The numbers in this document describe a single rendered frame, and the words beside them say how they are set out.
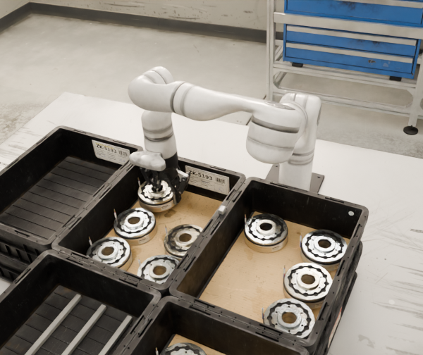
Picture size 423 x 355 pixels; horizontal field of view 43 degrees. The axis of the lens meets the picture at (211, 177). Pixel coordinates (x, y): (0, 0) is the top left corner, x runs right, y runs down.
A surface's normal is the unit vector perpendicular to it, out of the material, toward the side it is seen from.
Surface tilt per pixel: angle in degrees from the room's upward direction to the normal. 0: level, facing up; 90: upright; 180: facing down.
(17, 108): 0
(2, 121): 0
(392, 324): 0
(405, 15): 90
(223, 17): 90
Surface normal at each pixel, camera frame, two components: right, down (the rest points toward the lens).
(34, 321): -0.06, -0.77
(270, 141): -0.15, 0.26
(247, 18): -0.40, 0.60
